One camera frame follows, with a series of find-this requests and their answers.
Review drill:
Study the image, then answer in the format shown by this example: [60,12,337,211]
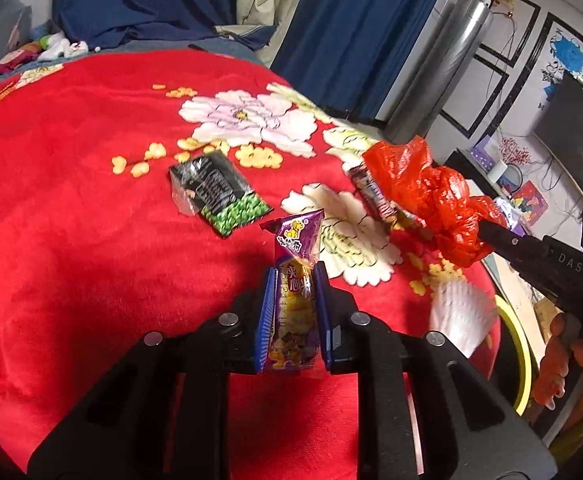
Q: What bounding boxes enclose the purple yellow snack packet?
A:
[261,209,324,370]

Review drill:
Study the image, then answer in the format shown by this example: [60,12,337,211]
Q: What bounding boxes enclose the striped candy wrapper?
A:
[347,164,425,230]

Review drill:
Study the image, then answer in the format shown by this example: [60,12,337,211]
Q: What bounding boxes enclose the red plastic bag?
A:
[362,136,507,268]

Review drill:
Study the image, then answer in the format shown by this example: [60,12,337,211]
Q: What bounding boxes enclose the black green pea packet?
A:
[169,151,273,238]

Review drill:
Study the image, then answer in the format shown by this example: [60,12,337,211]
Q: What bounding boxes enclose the green sleeve right forearm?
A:
[549,419,583,468]

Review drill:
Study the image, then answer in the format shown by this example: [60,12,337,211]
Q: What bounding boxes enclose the yellow rimmed trash bin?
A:
[490,295,535,416]

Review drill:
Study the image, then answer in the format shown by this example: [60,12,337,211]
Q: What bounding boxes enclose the right hand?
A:
[531,311,583,411]

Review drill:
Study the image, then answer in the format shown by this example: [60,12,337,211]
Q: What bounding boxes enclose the blue white tissue pack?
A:
[494,197,528,235]

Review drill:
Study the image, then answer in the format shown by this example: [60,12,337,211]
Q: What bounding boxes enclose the colourful picture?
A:
[512,181,549,226]

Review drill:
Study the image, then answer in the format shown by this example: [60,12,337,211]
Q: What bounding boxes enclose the round mirror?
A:
[497,164,523,195]

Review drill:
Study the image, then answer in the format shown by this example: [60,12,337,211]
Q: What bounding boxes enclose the white vase red flowers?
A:
[488,134,531,182]

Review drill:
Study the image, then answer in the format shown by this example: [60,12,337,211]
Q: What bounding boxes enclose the purple box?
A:
[470,136,501,172]

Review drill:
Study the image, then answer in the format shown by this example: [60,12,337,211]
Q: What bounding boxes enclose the black tv cabinet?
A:
[444,148,506,200]

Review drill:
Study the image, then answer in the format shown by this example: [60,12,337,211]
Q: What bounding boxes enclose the red floral blanket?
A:
[0,49,492,470]

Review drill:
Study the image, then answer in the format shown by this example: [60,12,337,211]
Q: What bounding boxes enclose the blue sofa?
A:
[0,37,264,82]

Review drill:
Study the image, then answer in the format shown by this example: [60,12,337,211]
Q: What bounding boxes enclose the blue curtain right panel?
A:
[271,0,437,120]

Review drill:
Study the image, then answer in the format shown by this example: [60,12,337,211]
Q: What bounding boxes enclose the silver tower air conditioner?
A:
[384,0,495,144]

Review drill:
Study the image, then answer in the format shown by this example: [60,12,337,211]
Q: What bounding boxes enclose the black wall television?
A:
[533,73,583,194]

